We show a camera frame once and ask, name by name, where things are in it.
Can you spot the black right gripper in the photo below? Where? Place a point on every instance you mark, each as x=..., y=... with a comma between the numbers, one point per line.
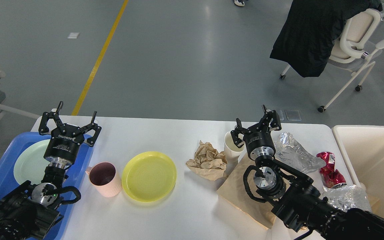
x=257, y=137

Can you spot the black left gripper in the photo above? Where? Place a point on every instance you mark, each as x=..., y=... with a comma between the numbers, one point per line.
x=64, y=145

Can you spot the pink ribbed mug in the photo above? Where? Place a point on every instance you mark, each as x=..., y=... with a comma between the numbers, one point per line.
x=105, y=178

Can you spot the yellow plastic plate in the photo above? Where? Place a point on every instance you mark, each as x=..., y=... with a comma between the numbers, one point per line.
x=149, y=177

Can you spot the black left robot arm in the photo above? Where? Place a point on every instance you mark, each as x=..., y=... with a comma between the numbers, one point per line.
x=31, y=210

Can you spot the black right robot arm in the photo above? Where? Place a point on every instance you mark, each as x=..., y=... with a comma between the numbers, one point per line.
x=291, y=193

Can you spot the white paper cup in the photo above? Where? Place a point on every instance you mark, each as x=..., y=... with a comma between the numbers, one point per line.
x=232, y=151

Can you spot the crumpled clear plastic wrap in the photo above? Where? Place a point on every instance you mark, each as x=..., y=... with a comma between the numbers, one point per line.
x=290, y=152

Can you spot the pale green plate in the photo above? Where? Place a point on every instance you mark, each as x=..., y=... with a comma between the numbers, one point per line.
x=31, y=164

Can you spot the crumpled brown paper ball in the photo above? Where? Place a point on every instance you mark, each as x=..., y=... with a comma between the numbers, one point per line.
x=208, y=162

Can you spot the flat brown paper bag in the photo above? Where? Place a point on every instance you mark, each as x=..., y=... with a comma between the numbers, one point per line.
x=238, y=210

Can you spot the crushed red can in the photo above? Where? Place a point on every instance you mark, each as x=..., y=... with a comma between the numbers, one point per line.
x=332, y=177

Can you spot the black jacket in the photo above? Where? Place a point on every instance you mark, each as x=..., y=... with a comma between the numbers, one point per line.
x=308, y=35

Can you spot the white office chair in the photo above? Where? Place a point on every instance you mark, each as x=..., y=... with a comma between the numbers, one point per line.
x=354, y=52

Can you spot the cream plastic bin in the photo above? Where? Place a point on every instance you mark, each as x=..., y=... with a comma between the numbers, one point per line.
x=362, y=148

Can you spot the white shoe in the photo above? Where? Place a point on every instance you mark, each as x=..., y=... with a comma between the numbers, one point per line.
x=239, y=3

